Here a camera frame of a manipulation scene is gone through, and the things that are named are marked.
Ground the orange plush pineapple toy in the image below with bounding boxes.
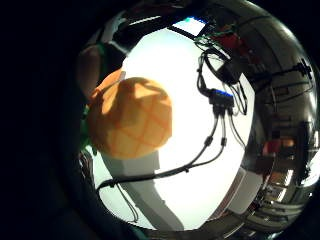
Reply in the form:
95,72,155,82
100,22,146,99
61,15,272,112
79,69,174,160

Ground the black usb hub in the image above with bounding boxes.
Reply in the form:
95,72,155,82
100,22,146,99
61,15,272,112
208,87,236,110

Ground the white box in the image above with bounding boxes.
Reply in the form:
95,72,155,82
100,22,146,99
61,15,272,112
223,167,264,216

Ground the black power adapter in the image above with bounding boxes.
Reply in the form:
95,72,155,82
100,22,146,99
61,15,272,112
215,61,242,85

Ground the laptop screen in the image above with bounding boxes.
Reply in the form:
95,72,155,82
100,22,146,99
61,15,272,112
171,16,208,38

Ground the thin black cable loop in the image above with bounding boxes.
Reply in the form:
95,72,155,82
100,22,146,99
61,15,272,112
114,182,140,224

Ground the thick black cable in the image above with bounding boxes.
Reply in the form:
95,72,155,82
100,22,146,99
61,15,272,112
95,106,229,192

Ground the black adapter cable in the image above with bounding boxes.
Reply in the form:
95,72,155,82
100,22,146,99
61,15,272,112
195,47,249,116

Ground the red device with wires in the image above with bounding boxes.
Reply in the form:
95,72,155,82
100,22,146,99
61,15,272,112
194,26,248,54

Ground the camera on black tripod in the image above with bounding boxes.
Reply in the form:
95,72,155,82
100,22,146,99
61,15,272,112
257,58,315,98

